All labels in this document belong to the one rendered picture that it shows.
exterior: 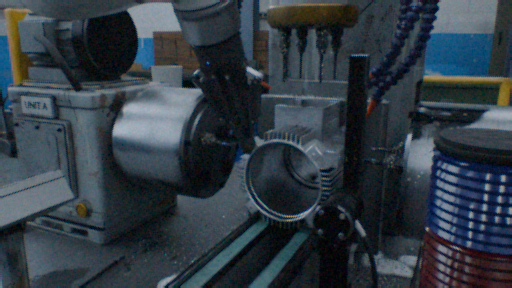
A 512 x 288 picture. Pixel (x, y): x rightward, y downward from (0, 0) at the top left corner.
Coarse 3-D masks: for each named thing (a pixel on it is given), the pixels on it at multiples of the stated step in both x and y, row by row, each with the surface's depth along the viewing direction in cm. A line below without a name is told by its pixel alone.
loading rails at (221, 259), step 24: (240, 240) 76; (264, 240) 81; (288, 240) 92; (312, 240) 75; (192, 264) 66; (216, 264) 68; (240, 264) 73; (264, 264) 83; (288, 264) 66; (312, 264) 77
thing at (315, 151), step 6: (342, 126) 90; (342, 132) 89; (258, 138) 81; (258, 144) 79; (318, 144) 75; (312, 150) 74; (318, 150) 74; (312, 156) 74; (318, 156) 74; (246, 204) 83; (252, 204) 82; (252, 210) 82; (306, 216) 77; (312, 216) 77; (312, 222) 77
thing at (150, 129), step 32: (160, 96) 93; (192, 96) 90; (128, 128) 91; (160, 128) 87; (192, 128) 87; (224, 128) 98; (128, 160) 92; (160, 160) 87; (192, 160) 88; (224, 160) 100; (192, 192) 90
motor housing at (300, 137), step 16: (288, 128) 81; (304, 128) 81; (272, 144) 87; (304, 144) 77; (320, 144) 81; (240, 160) 82; (256, 160) 84; (272, 160) 92; (320, 160) 76; (256, 176) 86; (272, 176) 91; (288, 176) 97; (320, 176) 74; (336, 176) 78; (256, 192) 84; (272, 192) 88; (288, 192) 92; (304, 192) 94; (320, 192) 75; (272, 208) 83; (288, 208) 85; (304, 208) 83; (272, 224) 81; (288, 224) 80
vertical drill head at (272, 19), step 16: (288, 0) 79; (304, 0) 77; (320, 0) 77; (336, 0) 78; (272, 16) 80; (288, 16) 77; (304, 16) 75; (320, 16) 75; (336, 16) 75; (352, 16) 78; (288, 32) 81; (304, 32) 89; (320, 32) 77; (336, 32) 86; (288, 48) 82; (304, 48) 90; (320, 48) 78; (336, 48) 87; (320, 64) 80; (336, 64) 88; (320, 80) 80
